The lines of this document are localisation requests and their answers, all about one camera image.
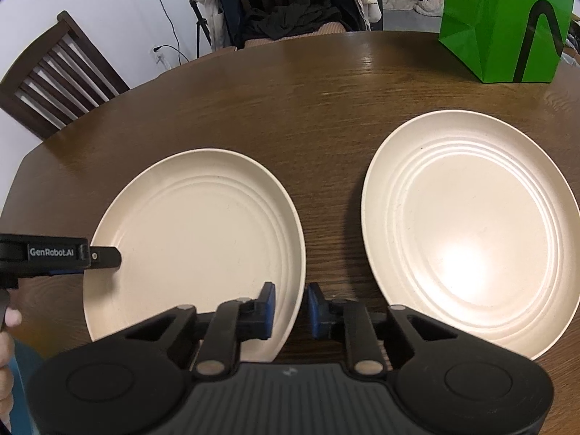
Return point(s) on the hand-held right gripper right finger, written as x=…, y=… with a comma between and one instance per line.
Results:
x=312, y=312

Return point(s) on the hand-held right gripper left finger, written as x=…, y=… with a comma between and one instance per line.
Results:
x=269, y=308

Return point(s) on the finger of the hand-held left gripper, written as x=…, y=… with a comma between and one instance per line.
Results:
x=63, y=272
x=106, y=257

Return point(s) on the cream round plate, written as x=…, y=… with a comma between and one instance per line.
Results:
x=195, y=235
x=466, y=235

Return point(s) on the person's left hand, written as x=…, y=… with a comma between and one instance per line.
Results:
x=7, y=358

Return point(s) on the studio light on tripod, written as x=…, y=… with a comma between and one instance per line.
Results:
x=199, y=21

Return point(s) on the dark clothing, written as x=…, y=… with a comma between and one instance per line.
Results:
x=294, y=13

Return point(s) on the white plush toy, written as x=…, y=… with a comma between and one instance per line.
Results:
x=428, y=4

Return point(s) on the green paper bag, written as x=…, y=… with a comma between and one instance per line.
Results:
x=489, y=22

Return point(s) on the white wall socket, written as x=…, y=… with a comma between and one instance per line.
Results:
x=159, y=59

